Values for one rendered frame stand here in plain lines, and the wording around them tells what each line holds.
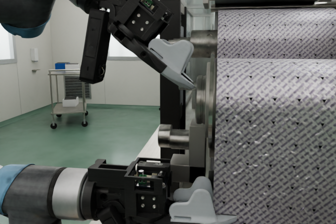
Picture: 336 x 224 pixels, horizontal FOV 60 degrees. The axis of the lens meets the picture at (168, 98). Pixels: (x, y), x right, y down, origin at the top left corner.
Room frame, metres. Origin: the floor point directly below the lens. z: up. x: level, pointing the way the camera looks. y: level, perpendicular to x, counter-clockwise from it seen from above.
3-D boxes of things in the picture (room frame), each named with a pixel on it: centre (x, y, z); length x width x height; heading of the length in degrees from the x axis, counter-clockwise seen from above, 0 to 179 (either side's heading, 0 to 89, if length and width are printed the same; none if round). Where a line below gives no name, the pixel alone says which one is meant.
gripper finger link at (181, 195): (0.40, -0.05, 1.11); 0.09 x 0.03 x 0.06; 82
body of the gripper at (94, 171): (0.40, 0.05, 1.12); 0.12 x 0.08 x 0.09; 81
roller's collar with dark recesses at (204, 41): (0.69, -0.08, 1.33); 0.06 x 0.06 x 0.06; 81
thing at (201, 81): (0.44, -0.05, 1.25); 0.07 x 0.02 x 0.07; 171
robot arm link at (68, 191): (0.41, 0.13, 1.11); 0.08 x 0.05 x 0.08; 171
